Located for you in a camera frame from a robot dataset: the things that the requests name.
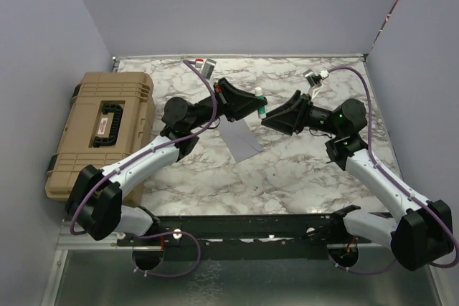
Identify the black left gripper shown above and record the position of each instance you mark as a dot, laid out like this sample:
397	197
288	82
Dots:
234	102

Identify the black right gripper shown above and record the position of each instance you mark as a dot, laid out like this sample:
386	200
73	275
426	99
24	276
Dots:
287	122

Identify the green white glue stick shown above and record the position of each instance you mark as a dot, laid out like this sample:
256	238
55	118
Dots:
261	111

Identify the grey paper envelope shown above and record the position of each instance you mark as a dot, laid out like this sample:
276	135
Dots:
239	139

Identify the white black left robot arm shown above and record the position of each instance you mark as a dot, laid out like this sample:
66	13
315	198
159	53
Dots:
96	200

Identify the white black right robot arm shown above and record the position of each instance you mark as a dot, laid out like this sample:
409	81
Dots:
419	231

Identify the tan plastic tool case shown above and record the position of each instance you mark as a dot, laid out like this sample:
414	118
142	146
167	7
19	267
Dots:
111	117

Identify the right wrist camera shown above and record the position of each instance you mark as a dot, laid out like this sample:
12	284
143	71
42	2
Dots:
315	81

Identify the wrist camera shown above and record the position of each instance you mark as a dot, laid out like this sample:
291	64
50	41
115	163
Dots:
315	81
206	67

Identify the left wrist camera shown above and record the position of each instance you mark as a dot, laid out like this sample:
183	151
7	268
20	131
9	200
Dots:
206	67

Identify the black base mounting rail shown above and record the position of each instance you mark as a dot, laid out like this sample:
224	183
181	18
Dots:
243	237

